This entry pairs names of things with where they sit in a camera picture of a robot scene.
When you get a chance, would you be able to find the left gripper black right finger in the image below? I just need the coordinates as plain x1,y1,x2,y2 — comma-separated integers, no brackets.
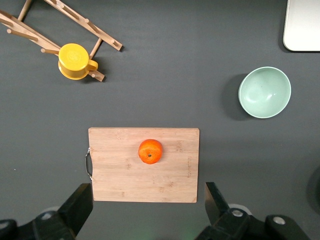
194,181,270,240

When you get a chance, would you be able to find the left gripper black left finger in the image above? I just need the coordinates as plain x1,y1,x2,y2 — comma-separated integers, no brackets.
17,183,94,240

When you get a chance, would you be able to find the orange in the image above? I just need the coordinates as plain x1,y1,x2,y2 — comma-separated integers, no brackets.
138,138,164,165

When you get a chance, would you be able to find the bamboo cutting board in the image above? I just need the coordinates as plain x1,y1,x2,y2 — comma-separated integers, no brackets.
84,126,201,204

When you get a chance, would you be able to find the mint green bowl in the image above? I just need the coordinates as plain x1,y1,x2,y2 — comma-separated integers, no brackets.
238,66,292,119

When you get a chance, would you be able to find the yellow mug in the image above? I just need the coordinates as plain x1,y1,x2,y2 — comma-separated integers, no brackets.
57,43,99,81

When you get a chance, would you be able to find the wooden peg drying rack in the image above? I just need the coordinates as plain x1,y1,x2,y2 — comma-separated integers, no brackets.
0,0,124,83

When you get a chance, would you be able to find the cream bear print tray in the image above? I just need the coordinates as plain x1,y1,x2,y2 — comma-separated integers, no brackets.
282,0,320,52

